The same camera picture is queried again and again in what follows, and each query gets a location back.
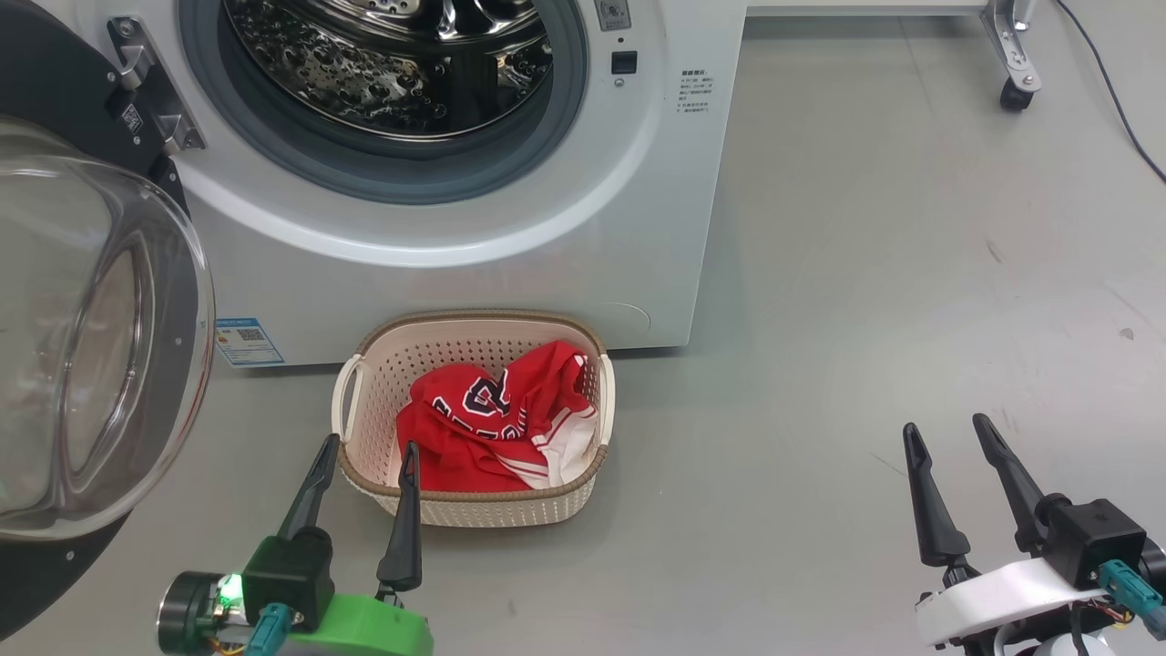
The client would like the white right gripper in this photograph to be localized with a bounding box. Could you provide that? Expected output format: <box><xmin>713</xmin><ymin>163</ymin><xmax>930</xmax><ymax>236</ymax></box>
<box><xmin>903</xmin><ymin>414</ymin><xmax>1110</xmax><ymax>652</ymax></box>

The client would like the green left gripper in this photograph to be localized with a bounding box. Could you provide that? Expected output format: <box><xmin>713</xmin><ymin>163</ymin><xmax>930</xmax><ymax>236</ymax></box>
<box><xmin>157</xmin><ymin>434</ymin><xmax>434</xmax><ymax>656</ymax></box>

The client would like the red basketball jersey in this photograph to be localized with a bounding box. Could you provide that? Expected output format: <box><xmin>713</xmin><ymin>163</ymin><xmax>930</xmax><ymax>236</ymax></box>
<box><xmin>395</xmin><ymin>340</ymin><xmax>599</xmax><ymax>493</ymax></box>

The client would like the round glass washing machine door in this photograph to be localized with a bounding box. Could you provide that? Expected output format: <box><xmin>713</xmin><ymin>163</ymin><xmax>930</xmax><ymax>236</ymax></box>
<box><xmin>0</xmin><ymin>0</ymin><xmax>217</xmax><ymax>639</ymax></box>

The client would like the cream perforated laundry basket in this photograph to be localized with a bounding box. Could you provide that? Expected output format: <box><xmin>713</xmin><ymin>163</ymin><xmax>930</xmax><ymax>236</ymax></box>
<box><xmin>331</xmin><ymin>310</ymin><xmax>616</xmax><ymax>529</ymax></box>

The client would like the white front-load washing machine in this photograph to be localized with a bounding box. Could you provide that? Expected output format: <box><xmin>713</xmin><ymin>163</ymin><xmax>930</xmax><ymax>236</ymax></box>
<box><xmin>36</xmin><ymin>0</ymin><xmax>748</xmax><ymax>370</ymax></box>

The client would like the blue white energy label sticker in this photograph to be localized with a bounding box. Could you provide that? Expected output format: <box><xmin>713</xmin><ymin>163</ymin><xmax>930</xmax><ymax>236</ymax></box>
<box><xmin>215</xmin><ymin>317</ymin><xmax>285</xmax><ymax>367</ymax></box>

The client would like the small printed text sticker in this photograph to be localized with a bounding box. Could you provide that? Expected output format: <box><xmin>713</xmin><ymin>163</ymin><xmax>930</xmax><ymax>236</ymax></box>
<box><xmin>676</xmin><ymin>68</ymin><xmax>716</xmax><ymax>115</ymax></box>

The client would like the teal left camera connector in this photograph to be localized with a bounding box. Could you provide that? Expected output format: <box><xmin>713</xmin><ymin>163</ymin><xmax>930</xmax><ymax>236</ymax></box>
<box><xmin>246</xmin><ymin>603</ymin><xmax>292</xmax><ymax>656</ymax></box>

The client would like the teal camera connector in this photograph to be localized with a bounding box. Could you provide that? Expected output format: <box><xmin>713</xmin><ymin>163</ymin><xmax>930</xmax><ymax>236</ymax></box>
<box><xmin>1098</xmin><ymin>560</ymin><xmax>1166</xmax><ymax>639</ymax></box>
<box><xmin>246</xmin><ymin>603</ymin><xmax>292</xmax><ymax>656</ymax></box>

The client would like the teal right camera connector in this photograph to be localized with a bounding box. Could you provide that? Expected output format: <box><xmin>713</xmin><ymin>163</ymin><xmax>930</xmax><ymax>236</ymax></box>
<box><xmin>1098</xmin><ymin>560</ymin><xmax>1166</xmax><ymax>639</ymax></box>

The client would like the black floor cable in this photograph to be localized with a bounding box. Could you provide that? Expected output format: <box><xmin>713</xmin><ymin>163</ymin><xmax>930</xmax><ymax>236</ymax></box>
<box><xmin>1057</xmin><ymin>0</ymin><xmax>1166</xmax><ymax>183</ymax></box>

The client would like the metal bracket caster wheel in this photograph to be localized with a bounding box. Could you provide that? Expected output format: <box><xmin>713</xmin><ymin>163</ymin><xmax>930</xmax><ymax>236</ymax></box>
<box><xmin>982</xmin><ymin>0</ymin><xmax>1042</xmax><ymax>113</ymax></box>

